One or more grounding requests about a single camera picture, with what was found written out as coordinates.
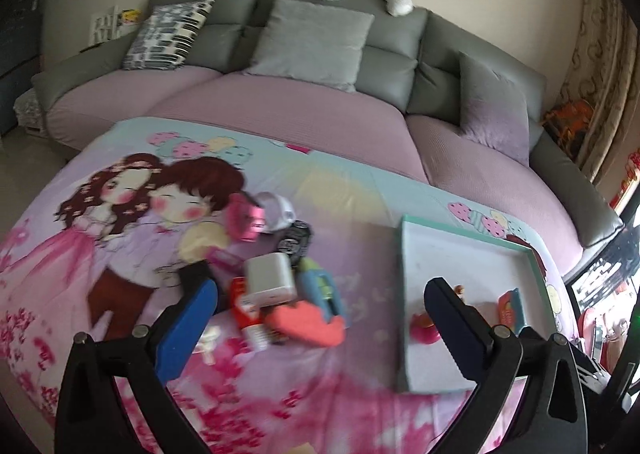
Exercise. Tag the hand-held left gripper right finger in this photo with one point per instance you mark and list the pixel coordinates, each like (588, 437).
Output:
(450, 329)

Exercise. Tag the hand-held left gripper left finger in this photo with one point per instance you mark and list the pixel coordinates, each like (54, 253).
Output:
(187, 329)

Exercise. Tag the white box with teal rim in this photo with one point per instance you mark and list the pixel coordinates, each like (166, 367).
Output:
(450, 254)

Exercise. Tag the pink translucent tube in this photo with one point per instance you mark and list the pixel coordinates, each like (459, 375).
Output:
(223, 261)

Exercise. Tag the black toy car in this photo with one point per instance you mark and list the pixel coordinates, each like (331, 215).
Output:
(295, 239)

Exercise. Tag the pink duck toy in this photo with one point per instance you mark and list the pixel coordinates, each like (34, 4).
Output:
(422, 331)

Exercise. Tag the small brown figurine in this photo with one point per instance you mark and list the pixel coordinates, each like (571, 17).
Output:
(459, 291)

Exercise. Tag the red and white tube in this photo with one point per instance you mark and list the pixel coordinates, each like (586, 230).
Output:
(250, 324)

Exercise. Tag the small red card box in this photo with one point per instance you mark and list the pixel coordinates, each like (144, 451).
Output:
(510, 309)

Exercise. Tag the white power adapter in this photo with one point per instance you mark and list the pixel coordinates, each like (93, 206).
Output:
(270, 279)

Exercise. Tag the dark glossy furniture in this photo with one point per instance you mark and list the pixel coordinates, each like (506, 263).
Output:
(600, 279)

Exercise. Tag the pink heart-shaped sponge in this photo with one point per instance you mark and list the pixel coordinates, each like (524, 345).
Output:
(305, 324)

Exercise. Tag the pink smartwatch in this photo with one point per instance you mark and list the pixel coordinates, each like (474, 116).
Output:
(245, 219)

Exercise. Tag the green and blue toy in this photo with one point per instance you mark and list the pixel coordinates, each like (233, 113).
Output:
(315, 284)

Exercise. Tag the white smartwatch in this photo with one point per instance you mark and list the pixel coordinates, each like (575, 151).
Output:
(280, 209)

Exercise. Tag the printed cartoon blanket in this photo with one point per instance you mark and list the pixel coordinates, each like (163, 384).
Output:
(350, 194)

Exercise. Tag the grey purple cushion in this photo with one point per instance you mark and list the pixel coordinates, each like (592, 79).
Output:
(492, 109)

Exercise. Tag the orange bag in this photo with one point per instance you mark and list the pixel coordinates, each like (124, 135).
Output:
(570, 124)

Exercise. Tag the pink sofa cover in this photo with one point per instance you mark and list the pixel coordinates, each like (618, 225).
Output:
(300, 104)

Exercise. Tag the white patterned stool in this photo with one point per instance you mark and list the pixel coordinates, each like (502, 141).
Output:
(30, 109)

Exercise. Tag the blue white patterned cushion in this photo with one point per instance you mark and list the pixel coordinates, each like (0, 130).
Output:
(165, 34)

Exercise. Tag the grey sofa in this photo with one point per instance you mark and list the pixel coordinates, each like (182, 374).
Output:
(395, 29)

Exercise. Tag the light grey cushion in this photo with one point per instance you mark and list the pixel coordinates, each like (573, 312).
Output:
(310, 44)

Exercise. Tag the beige patterned curtain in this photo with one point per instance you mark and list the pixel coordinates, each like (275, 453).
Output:
(605, 59)

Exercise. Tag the yellow booklet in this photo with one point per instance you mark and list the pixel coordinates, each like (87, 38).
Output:
(131, 16)

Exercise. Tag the dark cabinet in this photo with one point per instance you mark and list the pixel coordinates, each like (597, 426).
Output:
(20, 49)

